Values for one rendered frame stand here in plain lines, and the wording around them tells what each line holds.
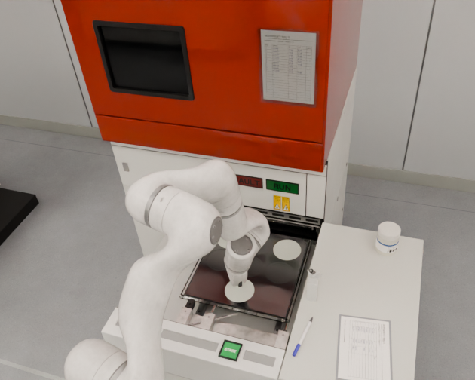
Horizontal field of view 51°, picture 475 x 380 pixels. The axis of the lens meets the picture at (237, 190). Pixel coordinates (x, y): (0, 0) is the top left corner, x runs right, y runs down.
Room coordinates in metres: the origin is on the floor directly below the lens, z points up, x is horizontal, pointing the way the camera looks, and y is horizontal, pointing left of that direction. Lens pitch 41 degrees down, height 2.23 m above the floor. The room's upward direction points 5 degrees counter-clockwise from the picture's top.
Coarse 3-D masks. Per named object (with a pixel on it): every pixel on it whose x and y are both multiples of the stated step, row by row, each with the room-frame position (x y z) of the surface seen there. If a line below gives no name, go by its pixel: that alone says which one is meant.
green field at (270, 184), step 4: (268, 180) 1.32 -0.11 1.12; (268, 184) 1.32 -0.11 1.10; (272, 184) 1.32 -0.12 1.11; (276, 184) 1.31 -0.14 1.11; (280, 184) 1.31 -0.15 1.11; (284, 184) 1.30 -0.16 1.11; (288, 184) 1.30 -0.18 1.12; (292, 184) 1.29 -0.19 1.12; (268, 188) 1.32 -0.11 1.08; (272, 188) 1.32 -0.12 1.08; (276, 188) 1.31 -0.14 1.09; (280, 188) 1.31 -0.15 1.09; (284, 188) 1.30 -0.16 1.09; (288, 188) 1.30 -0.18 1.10; (292, 188) 1.29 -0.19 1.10; (296, 188) 1.29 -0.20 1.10; (292, 192) 1.29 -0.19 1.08; (296, 192) 1.29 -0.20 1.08
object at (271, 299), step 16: (272, 240) 1.25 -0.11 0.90; (208, 256) 1.20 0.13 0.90; (224, 256) 1.19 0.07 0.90; (256, 256) 1.17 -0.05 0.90; (272, 256) 1.17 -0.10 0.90; (208, 272) 1.12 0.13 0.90; (224, 272) 1.12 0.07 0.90; (256, 272) 1.10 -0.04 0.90; (272, 272) 1.10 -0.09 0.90; (288, 272) 1.09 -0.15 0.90; (192, 288) 1.06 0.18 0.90; (208, 288) 1.05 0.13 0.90; (224, 288) 1.05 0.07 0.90; (256, 288) 1.03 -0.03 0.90; (272, 288) 1.03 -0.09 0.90; (288, 288) 1.02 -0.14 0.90; (240, 304) 0.98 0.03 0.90; (256, 304) 0.97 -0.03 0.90; (272, 304) 0.97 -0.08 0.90; (288, 304) 0.96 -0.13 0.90
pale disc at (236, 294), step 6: (246, 282) 1.06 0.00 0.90; (228, 288) 1.05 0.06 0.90; (234, 288) 1.04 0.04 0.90; (240, 288) 1.04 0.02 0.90; (246, 288) 1.04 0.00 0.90; (252, 288) 1.04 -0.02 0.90; (228, 294) 1.02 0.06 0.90; (234, 294) 1.02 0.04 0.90; (240, 294) 1.02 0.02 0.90; (246, 294) 1.01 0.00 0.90; (252, 294) 1.01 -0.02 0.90; (234, 300) 0.99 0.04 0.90; (240, 300) 0.99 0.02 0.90; (246, 300) 0.99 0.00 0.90
